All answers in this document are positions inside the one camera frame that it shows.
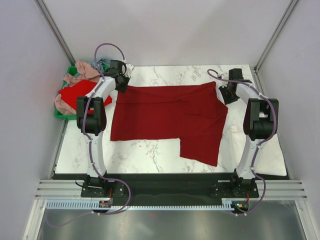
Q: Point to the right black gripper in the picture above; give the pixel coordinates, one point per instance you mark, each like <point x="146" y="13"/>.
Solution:
<point x="227" y="100"/>

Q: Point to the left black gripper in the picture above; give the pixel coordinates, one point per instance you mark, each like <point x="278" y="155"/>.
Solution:
<point x="123" y="89"/>

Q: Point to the dark red t shirt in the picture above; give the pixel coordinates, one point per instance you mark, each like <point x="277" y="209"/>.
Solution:
<point x="191" y="113"/>

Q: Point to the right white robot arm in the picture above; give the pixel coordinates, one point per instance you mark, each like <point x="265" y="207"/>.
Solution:
<point x="259" y="126"/>

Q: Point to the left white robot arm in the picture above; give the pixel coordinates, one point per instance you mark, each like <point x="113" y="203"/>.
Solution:
<point x="91" y="119"/>

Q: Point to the blue grey t shirt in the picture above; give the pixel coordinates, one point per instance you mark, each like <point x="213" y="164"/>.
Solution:
<point x="101" y="65"/>

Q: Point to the pink t shirt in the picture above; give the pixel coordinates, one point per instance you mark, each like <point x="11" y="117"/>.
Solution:
<point x="85" y="72"/>

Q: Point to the green plastic basket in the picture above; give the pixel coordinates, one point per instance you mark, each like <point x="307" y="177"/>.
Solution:
<point x="72" y="70"/>

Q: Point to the bright red t shirt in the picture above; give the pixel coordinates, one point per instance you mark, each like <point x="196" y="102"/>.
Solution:
<point x="66" y="101"/>

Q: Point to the folded white t shirt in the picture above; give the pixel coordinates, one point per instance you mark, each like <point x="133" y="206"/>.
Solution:
<point x="271" y="160"/>

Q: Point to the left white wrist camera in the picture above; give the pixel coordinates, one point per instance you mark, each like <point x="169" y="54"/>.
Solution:
<point x="129" y="70"/>

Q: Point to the left aluminium corner post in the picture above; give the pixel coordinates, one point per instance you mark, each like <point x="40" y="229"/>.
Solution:
<point x="55" y="30"/>

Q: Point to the aluminium corner post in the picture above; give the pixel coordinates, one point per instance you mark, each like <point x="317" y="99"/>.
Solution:
<point x="55" y="30"/>
<point x="276" y="33"/>

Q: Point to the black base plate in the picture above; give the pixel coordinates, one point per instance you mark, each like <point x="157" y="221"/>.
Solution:
<point x="79" y="178"/>

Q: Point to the right aluminium corner post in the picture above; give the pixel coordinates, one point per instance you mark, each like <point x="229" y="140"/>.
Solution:
<point x="276" y="33"/>

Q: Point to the aluminium frame rail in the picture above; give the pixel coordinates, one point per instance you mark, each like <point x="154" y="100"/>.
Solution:
<point x="268" y="190"/>

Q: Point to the white slotted cable duct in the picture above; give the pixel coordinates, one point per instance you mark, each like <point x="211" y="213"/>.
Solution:
<point x="111" y="204"/>

